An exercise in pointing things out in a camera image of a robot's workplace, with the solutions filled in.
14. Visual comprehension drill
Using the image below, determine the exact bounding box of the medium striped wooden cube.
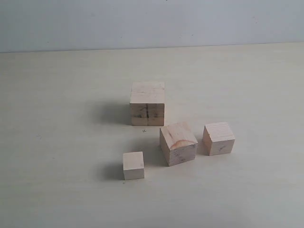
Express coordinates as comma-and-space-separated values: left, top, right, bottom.
202, 122, 235, 156

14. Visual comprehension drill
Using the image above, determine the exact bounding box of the second largest wooden cube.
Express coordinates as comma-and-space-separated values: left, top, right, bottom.
160, 122, 198, 166

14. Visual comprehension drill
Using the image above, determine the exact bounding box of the smallest wooden cube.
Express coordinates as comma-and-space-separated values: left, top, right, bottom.
123, 152, 144, 180

